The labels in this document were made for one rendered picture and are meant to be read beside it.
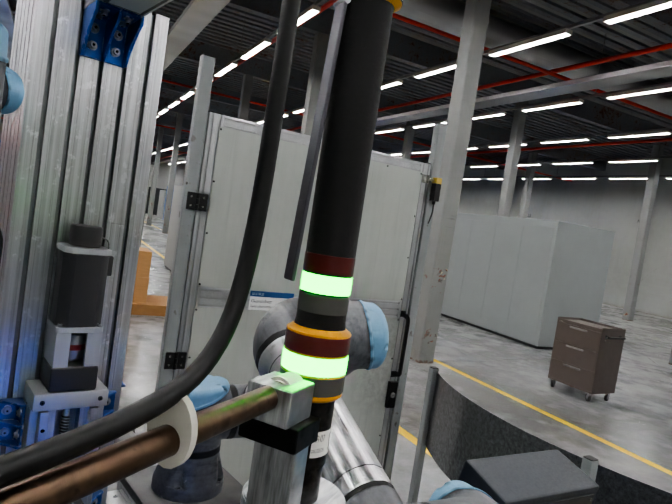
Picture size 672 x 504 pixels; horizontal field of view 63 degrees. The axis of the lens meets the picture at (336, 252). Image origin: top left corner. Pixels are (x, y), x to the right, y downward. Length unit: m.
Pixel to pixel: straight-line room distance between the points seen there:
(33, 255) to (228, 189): 1.14
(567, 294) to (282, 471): 10.23
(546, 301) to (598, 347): 3.13
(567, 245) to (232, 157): 8.61
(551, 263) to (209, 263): 8.38
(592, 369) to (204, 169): 5.82
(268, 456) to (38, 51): 0.99
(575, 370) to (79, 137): 6.70
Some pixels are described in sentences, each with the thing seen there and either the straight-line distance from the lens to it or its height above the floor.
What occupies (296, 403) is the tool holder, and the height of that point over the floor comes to 1.54.
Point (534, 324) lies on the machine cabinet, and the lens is 10.26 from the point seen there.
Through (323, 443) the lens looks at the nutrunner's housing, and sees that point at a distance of 0.38.
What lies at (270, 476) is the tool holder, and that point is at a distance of 0.36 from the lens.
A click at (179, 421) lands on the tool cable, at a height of 1.55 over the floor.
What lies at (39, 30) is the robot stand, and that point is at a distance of 1.22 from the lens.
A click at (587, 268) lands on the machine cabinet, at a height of 1.51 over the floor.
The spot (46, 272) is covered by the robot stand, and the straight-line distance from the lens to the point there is 1.22.
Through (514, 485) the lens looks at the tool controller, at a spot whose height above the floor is 1.24.
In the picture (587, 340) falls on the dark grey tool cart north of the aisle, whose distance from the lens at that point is 7.25.
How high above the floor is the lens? 1.65
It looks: 3 degrees down
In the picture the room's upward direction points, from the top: 9 degrees clockwise
